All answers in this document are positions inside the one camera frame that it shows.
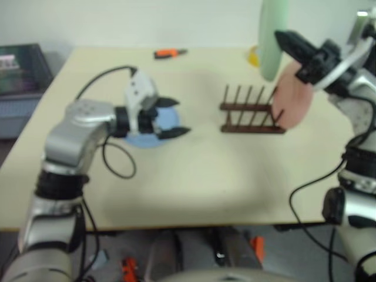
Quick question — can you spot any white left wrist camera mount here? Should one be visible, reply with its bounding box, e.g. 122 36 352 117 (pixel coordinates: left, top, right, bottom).
123 68 160 136

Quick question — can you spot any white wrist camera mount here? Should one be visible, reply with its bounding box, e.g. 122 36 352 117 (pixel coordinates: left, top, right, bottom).
123 68 160 136
312 10 376 90

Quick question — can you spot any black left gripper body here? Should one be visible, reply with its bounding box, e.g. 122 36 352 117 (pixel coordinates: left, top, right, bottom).
137 101 161 135

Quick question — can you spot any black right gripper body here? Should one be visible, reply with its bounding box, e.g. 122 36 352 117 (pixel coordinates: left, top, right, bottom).
296 39 343 86

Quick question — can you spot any dark mesh crate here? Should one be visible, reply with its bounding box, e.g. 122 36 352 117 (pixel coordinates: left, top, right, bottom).
0 43 55 96

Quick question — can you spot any yellow tape roll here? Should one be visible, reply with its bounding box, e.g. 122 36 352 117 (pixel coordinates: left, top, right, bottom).
246 45 261 69

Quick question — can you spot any grey base under table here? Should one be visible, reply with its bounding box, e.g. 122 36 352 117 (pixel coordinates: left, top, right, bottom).
146 228 262 273

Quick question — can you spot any beige robot torso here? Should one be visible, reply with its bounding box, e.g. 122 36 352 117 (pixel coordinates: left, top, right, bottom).
158 267 294 282

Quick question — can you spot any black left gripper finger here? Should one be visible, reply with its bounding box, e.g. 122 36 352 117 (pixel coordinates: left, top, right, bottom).
157 126 192 140
155 97 180 108

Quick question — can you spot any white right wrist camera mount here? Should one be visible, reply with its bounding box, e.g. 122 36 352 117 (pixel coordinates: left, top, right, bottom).
312 10 376 90

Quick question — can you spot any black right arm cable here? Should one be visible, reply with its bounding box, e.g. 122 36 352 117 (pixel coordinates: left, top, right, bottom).
288 158 361 282

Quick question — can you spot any brown wooden dish rack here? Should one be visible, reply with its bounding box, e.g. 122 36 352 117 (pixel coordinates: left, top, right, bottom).
219 84 287 136

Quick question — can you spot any orange black utility knife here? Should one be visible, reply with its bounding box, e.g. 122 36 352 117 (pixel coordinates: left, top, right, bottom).
154 48 189 60

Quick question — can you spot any blue plate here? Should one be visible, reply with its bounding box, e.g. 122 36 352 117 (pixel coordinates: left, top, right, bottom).
125 106 181 149

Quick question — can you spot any green plate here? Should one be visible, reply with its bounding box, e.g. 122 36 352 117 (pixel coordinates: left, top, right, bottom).
258 0 290 82

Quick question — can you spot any orange block under table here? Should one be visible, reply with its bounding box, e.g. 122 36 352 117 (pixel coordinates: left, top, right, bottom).
251 236 267 264

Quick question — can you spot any red orange tool under table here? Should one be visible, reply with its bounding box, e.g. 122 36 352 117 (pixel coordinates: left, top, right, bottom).
121 257 139 282

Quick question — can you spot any grey storage box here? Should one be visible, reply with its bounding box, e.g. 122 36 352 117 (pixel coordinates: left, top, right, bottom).
0 93 45 139

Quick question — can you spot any pink red plate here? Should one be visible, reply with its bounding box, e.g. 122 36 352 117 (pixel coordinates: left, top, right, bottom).
271 61 314 130

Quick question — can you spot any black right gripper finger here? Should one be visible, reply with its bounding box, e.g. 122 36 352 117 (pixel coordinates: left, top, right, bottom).
274 29 318 64

